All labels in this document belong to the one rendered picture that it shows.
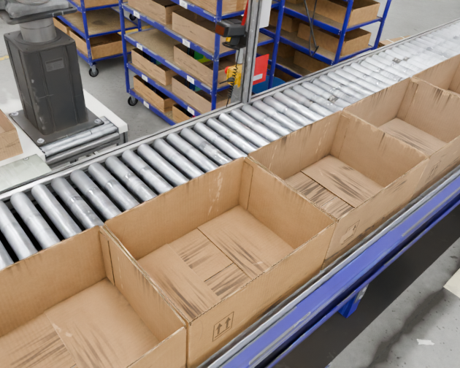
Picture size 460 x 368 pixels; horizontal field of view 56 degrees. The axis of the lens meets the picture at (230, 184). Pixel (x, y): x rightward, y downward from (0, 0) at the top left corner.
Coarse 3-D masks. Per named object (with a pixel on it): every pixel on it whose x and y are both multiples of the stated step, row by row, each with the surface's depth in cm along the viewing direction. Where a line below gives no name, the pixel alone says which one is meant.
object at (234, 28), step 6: (216, 24) 165; (222, 24) 163; (228, 24) 163; (234, 24) 165; (240, 24) 167; (216, 30) 166; (222, 30) 163; (228, 30) 163; (234, 30) 165; (240, 30) 167; (222, 36) 165; (228, 36) 165; (234, 36) 167; (240, 36) 170; (228, 42) 171; (234, 42) 171
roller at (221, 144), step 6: (198, 126) 171; (204, 126) 170; (198, 132) 171; (204, 132) 169; (210, 132) 168; (204, 138) 169; (210, 138) 166; (216, 138) 165; (222, 138) 165; (216, 144) 165; (222, 144) 163; (228, 144) 162; (222, 150) 163; (228, 150) 161; (234, 150) 160; (240, 150) 160; (228, 156) 162; (234, 156) 159; (240, 156) 158
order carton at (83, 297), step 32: (32, 256) 79; (64, 256) 84; (96, 256) 90; (128, 256) 80; (0, 288) 78; (32, 288) 83; (64, 288) 89; (96, 288) 93; (128, 288) 88; (0, 320) 82; (32, 320) 87; (64, 320) 87; (96, 320) 87; (128, 320) 88; (160, 320) 79; (0, 352) 81; (32, 352) 82; (64, 352) 82; (96, 352) 82; (128, 352) 83; (160, 352) 69
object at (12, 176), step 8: (32, 160) 146; (40, 160) 146; (8, 168) 142; (16, 168) 142; (24, 168) 143; (32, 168) 143; (40, 168) 143; (48, 168) 144; (0, 176) 139; (8, 176) 139; (16, 176) 139; (24, 176) 140; (32, 176) 140; (0, 184) 136; (8, 184) 136; (16, 184) 136
